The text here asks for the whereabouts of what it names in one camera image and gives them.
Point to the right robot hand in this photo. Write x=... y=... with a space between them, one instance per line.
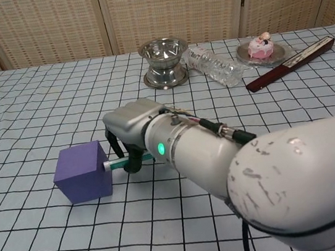
x=133 y=127

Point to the green and black marker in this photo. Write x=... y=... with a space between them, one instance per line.
x=119 y=162

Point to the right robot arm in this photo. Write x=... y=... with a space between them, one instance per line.
x=255 y=169

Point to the purple cube block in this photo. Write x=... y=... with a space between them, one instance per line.
x=82 y=172

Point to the steel bowl on stand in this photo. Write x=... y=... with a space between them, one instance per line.
x=165 y=61

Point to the clear plastic water bottle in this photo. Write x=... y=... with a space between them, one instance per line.
x=213 y=64

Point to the beige folding screen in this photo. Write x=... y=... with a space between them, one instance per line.
x=151 y=12

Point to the blue checked tablecloth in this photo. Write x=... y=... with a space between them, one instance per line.
x=61 y=234

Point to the wrapped pink pastry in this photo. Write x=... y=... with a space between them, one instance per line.
x=260 y=51

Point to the pink frosted cake toy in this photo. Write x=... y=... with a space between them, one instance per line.
x=260 y=45

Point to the dark red folded fan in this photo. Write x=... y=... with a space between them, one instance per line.
x=293 y=62

